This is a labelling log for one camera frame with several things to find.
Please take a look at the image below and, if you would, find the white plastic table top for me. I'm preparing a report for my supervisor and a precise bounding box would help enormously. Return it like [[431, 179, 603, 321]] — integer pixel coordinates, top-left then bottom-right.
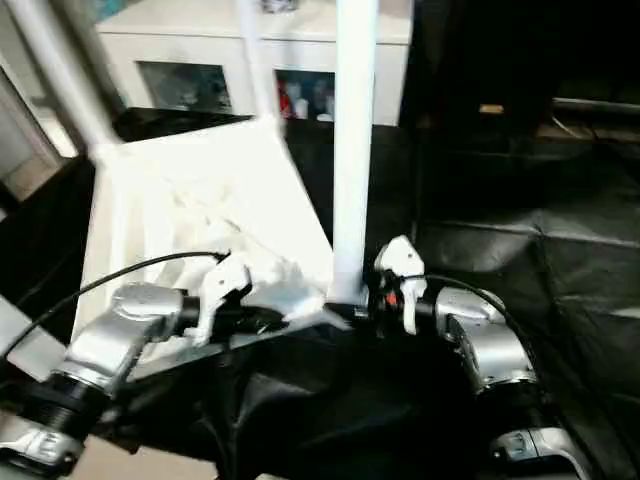
[[69, 117, 354, 366]]

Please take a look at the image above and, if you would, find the black table mat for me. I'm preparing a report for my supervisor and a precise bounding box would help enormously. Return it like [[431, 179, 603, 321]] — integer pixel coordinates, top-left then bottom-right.
[[0, 107, 640, 480]]

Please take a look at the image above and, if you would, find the white glass-door cabinet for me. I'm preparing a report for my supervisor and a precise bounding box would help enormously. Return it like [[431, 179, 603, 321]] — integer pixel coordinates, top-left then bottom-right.
[[97, 0, 416, 126]]

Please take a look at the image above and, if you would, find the black low side table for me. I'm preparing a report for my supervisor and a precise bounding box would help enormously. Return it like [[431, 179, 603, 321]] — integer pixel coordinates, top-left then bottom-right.
[[549, 97, 640, 144]]

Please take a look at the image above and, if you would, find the grey curtain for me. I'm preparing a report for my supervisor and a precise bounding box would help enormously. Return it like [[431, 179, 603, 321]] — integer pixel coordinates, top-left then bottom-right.
[[59, 0, 129, 119]]

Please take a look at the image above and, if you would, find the dark grey crumpled bundle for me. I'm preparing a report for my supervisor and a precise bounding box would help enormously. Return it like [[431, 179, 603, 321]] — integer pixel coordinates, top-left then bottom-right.
[[257, 0, 301, 14]]

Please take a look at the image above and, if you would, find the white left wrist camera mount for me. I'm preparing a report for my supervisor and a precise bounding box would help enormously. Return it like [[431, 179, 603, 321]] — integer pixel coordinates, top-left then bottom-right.
[[182, 252, 254, 346]]

